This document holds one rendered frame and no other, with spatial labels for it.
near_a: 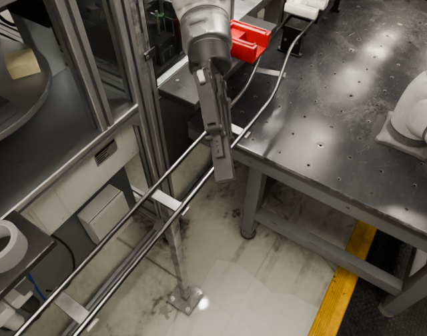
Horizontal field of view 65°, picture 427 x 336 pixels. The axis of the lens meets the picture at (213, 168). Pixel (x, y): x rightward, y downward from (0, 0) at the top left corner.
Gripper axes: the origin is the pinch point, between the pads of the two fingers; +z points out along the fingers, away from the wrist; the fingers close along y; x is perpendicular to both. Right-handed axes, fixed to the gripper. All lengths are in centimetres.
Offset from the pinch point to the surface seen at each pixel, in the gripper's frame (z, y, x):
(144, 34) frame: -43, -17, -22
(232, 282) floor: 27, -108, -35
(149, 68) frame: -39, -26, -25
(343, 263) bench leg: 23, -103, 16
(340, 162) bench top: -11, -69, 21
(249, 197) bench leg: -8, -90, -17
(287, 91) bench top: -47, -80, 8
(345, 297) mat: 39, -121, 13
